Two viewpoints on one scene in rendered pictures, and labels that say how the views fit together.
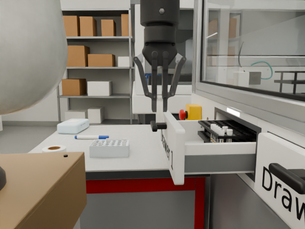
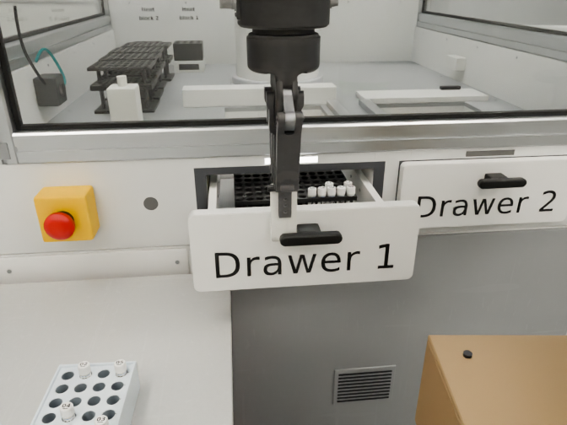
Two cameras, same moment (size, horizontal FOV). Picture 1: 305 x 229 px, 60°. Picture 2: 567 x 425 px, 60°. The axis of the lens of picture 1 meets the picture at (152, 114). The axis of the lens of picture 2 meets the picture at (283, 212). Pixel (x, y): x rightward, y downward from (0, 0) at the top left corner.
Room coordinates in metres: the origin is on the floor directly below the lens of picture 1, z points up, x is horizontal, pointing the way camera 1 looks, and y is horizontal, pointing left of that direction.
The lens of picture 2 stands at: (0.67, 0.51, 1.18)
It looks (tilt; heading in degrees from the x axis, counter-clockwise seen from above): 25 degrees down; 268
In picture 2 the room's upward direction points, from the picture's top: straight up
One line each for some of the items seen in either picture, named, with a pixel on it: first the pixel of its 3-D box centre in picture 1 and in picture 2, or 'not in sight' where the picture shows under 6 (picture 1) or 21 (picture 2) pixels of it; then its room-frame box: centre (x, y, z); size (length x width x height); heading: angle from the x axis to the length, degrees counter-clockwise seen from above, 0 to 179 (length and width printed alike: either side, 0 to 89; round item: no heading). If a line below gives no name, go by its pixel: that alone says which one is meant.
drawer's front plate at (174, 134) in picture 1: (169, 138); (305, 245); (0.62, -0.04, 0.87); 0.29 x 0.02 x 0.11; 4
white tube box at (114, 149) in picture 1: (110, 147); (83, 420); (0.86, 0.14, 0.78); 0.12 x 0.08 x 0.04; 92
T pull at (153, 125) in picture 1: (158, 126); (309, 234); (0.62, -0.01, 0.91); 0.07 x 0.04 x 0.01; 4
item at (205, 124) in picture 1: (210, 128); (295, 198); (0.62, -0.14, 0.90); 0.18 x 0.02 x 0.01; 4
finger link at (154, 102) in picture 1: (150, 101); (285, 199); (0.65, 0.00, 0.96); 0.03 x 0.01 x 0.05; 94
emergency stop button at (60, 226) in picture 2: (183, 114); (60, 224); (0.95, -0.11, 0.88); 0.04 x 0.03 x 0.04; 4
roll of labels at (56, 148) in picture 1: (54, 154); not in sight; (0.78, 0.30, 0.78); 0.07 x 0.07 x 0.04
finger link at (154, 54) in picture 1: (154, 75); (284, 142); (0.65, 0.00, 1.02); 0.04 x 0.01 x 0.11; 4
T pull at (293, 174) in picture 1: (296, 176); (498, 180); (0.31, -0.18, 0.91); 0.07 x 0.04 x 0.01; 4
